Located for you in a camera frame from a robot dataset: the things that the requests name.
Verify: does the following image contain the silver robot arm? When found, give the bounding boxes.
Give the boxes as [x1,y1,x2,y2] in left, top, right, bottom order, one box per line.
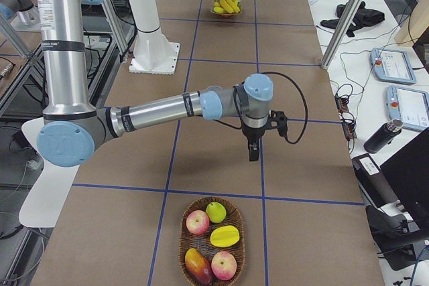
[37,0,274,167]

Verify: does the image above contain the grey square plate orange rim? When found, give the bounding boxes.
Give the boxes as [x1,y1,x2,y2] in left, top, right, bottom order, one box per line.
[210,0,242,17]

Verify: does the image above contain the aluminium frame post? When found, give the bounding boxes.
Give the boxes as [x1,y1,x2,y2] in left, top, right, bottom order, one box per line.
[320,0,362,70]

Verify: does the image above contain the black cloth bag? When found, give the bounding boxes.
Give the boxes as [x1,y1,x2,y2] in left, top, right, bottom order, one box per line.
[320,1,385,38]

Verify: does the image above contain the black monitor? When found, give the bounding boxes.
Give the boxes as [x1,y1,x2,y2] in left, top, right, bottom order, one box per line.
[381,129,428,226]

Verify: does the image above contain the white chair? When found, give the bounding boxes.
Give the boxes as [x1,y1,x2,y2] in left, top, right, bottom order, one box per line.
[19,118,81,229]

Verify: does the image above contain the red yellow mango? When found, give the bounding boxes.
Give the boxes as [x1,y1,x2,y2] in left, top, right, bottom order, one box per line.
[185,248,213,285]

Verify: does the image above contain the blue teach pendant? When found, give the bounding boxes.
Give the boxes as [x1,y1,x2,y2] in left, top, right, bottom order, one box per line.
[370,48,416,85]
[386,86,428,132]

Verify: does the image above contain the lower blue teach pendant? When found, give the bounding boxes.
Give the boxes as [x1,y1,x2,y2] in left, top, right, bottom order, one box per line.
[386,86,428,132]

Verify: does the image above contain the yellow banana top basket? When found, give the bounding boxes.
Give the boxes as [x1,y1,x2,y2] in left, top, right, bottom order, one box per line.
[226,0,241,13]

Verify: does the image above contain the yellow banana basket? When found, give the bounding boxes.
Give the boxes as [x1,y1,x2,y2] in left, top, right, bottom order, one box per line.
[226,0,241,13]
[219,0,235,13]

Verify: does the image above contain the green pear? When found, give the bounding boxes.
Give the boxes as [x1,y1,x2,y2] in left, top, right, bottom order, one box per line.
[205,202,227,223]

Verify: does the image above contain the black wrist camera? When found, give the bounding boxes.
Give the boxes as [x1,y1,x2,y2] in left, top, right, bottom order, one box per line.
[265,111,288,139]

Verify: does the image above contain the yellow banana front basket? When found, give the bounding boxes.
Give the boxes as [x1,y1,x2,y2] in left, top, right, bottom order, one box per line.
[219,0,235,13]

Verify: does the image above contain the pink apple back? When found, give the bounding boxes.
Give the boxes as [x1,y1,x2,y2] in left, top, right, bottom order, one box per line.
[186,210,210,235]

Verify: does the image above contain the black water bottle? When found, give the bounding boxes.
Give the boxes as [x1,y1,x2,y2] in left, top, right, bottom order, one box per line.
[363,119,403,153]

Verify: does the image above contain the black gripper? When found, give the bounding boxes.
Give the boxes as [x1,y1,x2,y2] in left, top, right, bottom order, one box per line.
[242,123,265,161]

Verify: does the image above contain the pink apple front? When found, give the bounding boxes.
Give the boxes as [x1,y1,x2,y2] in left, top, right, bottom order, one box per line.
[211,251,237,281]

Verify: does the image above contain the upper blue teach pendant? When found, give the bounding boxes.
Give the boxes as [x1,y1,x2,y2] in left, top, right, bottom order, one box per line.
[370,48,416,85]

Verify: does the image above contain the wicker fruit basket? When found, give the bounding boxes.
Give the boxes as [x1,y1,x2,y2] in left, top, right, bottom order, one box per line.
[178,196,247,286]

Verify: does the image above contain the pink apple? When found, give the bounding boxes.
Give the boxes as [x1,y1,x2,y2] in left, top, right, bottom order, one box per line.
[186,210,210,235]
[211,251,237,281]

